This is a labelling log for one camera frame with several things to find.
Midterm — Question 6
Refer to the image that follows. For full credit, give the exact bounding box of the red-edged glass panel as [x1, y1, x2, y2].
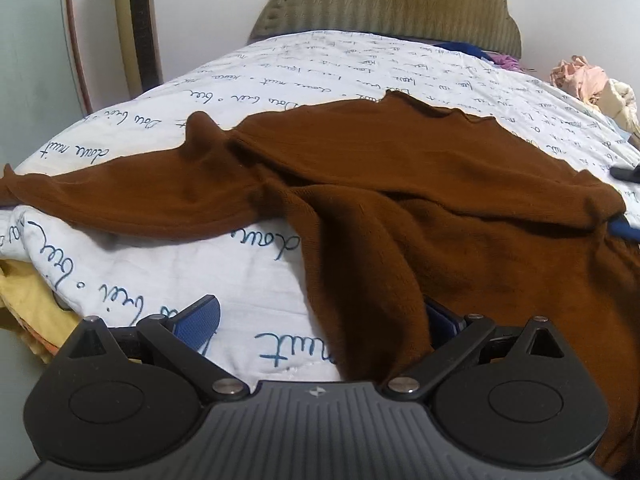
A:
[0, 0, 93, 126]

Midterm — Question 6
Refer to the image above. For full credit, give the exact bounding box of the dark blue cloth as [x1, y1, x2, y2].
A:
[420, 39, 493, 60]

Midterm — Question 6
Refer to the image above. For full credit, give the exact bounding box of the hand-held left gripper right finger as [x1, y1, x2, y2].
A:
[384, 299, 567, 404]

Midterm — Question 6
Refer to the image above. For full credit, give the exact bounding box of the brown knit garment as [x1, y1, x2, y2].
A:
[0, 91, 640, 476]

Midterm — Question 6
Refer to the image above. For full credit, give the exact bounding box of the cream and dark upright board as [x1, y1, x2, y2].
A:
[111, 0, 165, 98]

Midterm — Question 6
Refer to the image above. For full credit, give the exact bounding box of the white script-printed blanket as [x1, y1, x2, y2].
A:
[0, 27, 640, 386]

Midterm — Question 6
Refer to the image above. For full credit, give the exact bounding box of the pink crumpled cloth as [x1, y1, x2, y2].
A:
[550, 56, 640, 136]

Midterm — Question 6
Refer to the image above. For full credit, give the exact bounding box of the purple cloth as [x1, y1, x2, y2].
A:
[487, 52, 526, 73]

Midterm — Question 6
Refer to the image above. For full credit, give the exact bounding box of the yellow cloth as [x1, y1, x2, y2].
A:
[0, 259, 81, 365]

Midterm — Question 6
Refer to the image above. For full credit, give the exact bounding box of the olive corduroy headboard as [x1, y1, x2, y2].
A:
[248, 0, 523, 57]

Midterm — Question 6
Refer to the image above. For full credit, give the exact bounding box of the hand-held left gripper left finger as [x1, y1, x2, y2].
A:
[64, 296, 249, 404]

